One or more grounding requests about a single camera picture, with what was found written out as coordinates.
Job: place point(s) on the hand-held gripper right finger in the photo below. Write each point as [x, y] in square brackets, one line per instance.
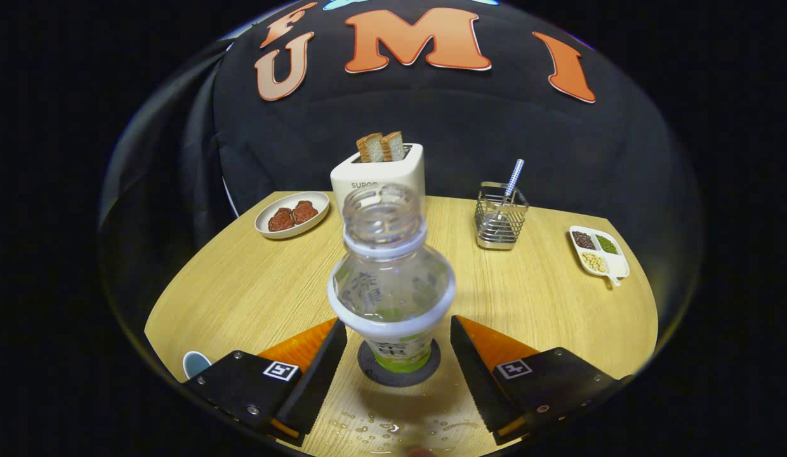
[476, 374]

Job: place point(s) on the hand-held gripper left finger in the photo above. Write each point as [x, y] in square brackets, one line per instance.
[317, 381]

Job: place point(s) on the dark round coaster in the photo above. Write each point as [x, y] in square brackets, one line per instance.
[368, 371]

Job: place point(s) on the clear plastic juice bottle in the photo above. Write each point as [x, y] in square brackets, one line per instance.
[390, 285]

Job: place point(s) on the white cup with blue inside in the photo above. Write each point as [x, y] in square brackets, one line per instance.
[195, 364]

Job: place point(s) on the round wooden table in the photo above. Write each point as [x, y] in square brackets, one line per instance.
[254, 298]

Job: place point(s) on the red-brown food piece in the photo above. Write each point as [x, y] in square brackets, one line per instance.
[281, 219]
[304, 212]

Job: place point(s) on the white divided bean dish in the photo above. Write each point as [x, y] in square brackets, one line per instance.
[600, 257]

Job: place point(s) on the white oval plate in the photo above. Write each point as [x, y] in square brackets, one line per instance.
[273, 206]

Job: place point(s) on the striped straw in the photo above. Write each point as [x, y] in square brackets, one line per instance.
[515, 174]

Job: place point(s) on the white toaster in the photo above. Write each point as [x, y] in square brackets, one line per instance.
[374, 174]

